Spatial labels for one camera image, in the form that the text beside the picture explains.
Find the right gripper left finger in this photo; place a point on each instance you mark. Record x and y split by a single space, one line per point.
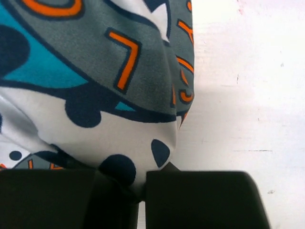
63 199

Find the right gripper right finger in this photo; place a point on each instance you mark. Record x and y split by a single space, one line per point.
203 200

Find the colourful patterned shorts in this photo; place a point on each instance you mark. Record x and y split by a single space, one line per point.
103 84

